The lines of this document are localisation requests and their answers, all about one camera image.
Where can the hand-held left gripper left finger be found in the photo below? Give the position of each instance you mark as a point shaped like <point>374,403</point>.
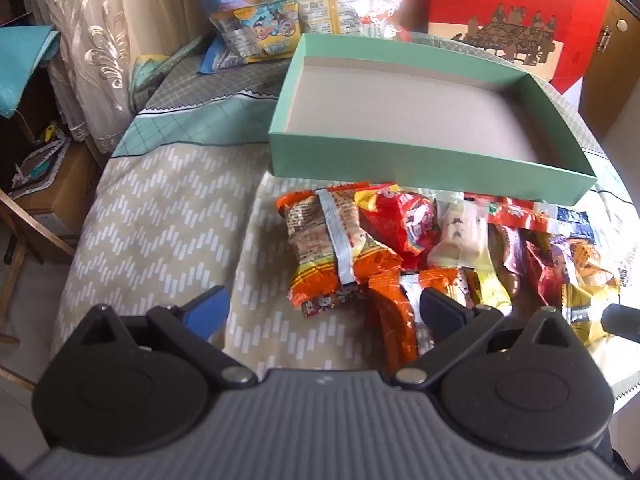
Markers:
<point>207,310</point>

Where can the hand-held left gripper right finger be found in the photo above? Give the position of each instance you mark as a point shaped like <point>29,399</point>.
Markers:
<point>440,312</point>

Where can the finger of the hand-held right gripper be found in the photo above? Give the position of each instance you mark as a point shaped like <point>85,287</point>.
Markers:
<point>622,322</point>

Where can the plain orange snack packet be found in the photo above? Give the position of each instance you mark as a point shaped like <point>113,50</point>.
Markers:
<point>390,310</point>

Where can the long yellow snack packet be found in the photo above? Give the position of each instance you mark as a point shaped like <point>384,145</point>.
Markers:
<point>492,285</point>

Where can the beige snack packet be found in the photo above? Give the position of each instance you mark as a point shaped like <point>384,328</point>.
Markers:
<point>460,240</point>

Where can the blue snack packet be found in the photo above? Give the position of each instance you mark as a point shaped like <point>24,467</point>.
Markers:
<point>575,220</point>

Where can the red rainbow candy packet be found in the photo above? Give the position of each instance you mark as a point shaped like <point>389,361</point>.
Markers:
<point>515,215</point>

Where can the orange fries snack packet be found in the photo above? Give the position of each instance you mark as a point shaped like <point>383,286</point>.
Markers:
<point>310,225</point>

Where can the green cardboard box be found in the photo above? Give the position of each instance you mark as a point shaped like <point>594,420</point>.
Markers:
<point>380,170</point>

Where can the yellow orange snack packet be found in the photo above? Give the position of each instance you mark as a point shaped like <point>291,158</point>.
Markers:
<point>590,280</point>

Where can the dark red snack packet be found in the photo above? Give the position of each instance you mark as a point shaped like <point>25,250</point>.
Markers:
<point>515,260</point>

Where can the patterned quilt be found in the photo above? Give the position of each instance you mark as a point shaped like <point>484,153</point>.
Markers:
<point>165,220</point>

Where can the brown cardboard box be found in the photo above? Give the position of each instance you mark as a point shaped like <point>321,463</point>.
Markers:
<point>70,185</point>

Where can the wooden chair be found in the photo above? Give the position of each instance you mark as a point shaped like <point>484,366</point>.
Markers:
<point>30,230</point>

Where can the wooden cabinet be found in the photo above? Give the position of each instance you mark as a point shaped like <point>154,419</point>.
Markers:
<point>615,60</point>

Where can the cartoon printed snack bag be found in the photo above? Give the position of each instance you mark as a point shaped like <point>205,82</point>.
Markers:
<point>260,25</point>

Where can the beige embroidered curtain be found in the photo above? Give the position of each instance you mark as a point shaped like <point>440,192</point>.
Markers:
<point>100,35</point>

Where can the teal cloth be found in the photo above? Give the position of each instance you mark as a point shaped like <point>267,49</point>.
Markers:
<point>22,65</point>

